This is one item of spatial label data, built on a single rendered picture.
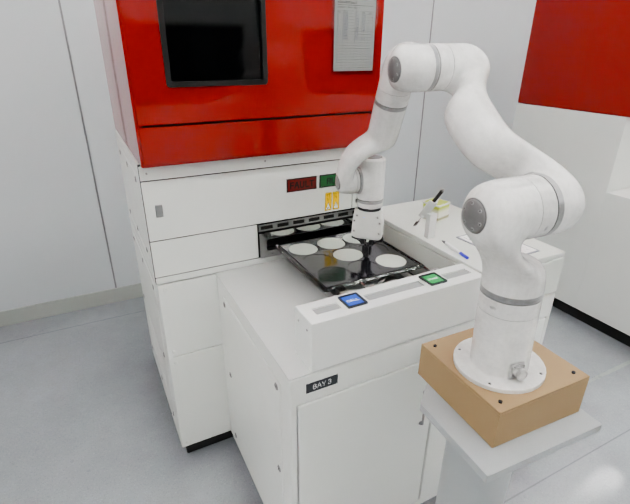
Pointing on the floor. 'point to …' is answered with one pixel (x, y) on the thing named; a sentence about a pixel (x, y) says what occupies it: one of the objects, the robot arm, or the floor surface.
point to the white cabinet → (335, 421)
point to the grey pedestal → (517, 454)
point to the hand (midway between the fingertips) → (366, 250)
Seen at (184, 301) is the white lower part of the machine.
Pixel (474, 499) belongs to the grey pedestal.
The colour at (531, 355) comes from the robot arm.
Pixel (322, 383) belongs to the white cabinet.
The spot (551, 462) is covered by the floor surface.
